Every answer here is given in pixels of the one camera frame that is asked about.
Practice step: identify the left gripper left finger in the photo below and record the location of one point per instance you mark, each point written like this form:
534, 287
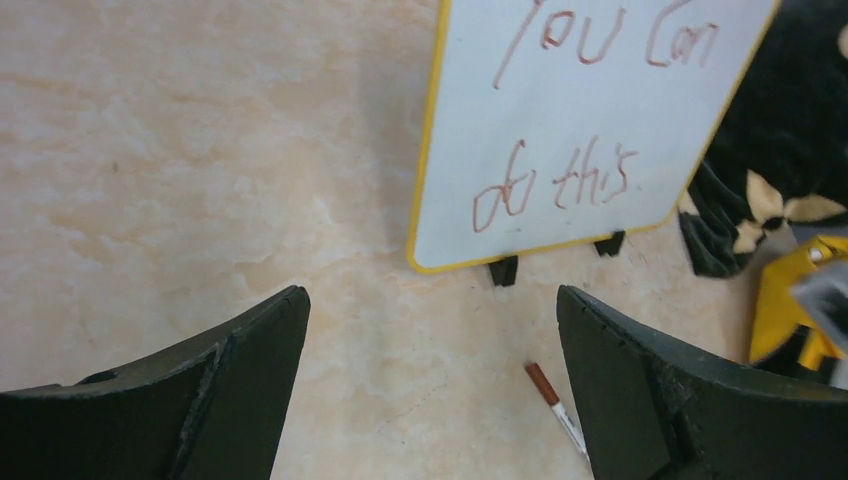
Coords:
210, 407

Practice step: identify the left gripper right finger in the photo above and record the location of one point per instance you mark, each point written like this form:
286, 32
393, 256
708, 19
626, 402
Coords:
652, 406

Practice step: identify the white marker pen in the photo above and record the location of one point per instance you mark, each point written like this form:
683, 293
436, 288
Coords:
571, 428

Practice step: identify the yellow framed whiteboard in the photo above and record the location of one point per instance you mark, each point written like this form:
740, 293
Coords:
550, 123

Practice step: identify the brown marker cap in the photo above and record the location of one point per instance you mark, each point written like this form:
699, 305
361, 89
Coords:
542, 384

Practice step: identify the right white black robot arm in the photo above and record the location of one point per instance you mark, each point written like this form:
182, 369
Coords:
822, 295

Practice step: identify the black whiteboard foot clip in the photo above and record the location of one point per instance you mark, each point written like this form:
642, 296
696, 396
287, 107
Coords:
610, 247
503, 272

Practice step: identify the yellow cloth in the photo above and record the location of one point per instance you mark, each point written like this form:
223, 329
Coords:
785, 339

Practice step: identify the black floral pillow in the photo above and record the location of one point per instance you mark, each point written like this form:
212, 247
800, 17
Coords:
779, 155

